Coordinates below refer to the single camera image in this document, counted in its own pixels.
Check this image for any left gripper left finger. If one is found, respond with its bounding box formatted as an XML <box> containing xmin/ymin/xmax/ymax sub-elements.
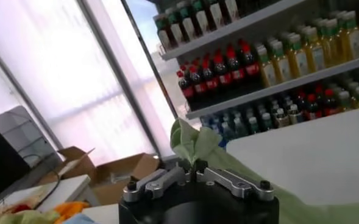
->
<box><xmin>122</xmin><ymin>165</ymin><xmax>193</xmax><ymax>203</ymax></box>

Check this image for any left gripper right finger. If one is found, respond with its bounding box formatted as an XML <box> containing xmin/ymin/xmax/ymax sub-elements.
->
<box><xmin>194</xmin><ymin>161</ymin><xmax>275</xmax><ymax>202</ymax></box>

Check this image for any green polo shirt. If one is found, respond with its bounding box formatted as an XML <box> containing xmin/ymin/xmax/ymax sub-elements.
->
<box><xmin>169</xmin><ymin>117</ymin><xmax>359</xmax><ymax>224</ymax></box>

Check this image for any brown cardboard box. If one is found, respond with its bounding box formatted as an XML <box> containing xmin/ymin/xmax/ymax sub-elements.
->
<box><xmin>38</xmin><ymin>145</ymin><xmax>162</xmax><ymax>206</ymax></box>

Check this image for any blue cloth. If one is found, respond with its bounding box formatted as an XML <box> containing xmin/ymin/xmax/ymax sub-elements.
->
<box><xmin>63</xmin><ymin>212</ymin><xmax>98</xmax><ymax>224</ymax></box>

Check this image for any orange cloth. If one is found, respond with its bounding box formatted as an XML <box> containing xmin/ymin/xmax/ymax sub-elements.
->
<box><xmin>53</xmin><ymin>200</ymin><xmax>91</xmax><ymax>222</ymax></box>

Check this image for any red cap cola bottle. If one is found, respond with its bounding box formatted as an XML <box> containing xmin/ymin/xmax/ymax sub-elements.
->
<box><xmin>304</xmin><ymin>93</ymin><xmax>322</xmax><ymax>120</ymax></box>
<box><xmin>226</xmin><ymin>45</ymin><xmax>246</xmax><ymax>83</ymax></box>
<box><xmin>239</xmin><ymin>41</ymin><xmax>261</xmax><ymax>79</ymax></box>
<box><xmin>212</xmin><ymin>51</ymin><xmax>233</xmax><ymax>88</ymax></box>
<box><xmin>201</xmin><ymin>59</ymin><xmax>221</xmax><ymax>92</ymax></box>
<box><xmin>187</xmin><ymin>65</ymin><xmax>209</xmax><ymax>97</ymax></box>
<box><xmin>176</xmin><ymin>70</ymin><xmax>195</xmax><ymax>103</ymax></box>
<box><xmin>321</xmin><ymin>88</ymin><xmax>338</xmax><ymax>116</ymax></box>

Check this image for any grey metal shelving unit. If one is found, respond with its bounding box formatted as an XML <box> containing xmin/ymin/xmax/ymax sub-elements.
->
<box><xmin>148</xmin><ymin>0</ymin><xmax>359</xmax><ymax>153</ymax></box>

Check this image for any black slanted pole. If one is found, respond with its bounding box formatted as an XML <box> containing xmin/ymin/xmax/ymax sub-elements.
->
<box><xmin>120</xmin><ymin>0</ymin><xmax>180</xmax><ymax>120</ymax></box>

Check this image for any light green cloth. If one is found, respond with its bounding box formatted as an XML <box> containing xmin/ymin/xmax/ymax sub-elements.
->
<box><xmin>0</xmin><ymin>209</ymin><xmax>60</xmax><ymax>224</ymax></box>

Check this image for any green cap tea bottle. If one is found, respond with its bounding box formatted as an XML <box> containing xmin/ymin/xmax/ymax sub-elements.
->
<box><xmin>223</xmin><ymin>0</ymin><xmax>241</xmax><ymax>24</ymax></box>
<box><xmin>177</xmin><ymin>1</ymin><xmax>198</xmax><ymax>42</ymax></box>
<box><xmin>191</xmin><ymin>0</ymin><xmax>212</xmax><ymax>36</ymax></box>
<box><xmin>208</xmin><ymin>0</ymin><xmax>226</xmax><ymax>30</ymax></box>
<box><xmin>165</xmin><ymin>9</ymin><xmax>186</xmax><ymax>46</ymax></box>
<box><xmin>154</xmin><ymin>15</ymin><xmax>172</xmax><ymax>52</ymax></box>

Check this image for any white metal cabinet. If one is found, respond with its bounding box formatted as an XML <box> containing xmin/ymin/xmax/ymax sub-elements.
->
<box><xmin>0</xmin><ymin>105</ymin><xmax>60</xmax><ymax>167</ymax></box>

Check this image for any thin black cable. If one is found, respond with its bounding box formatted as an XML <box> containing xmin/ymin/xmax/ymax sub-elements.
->
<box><xmin>22</xmin><ymin>154</ymin><xmax>61</xmax><ymax>210</ymax></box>

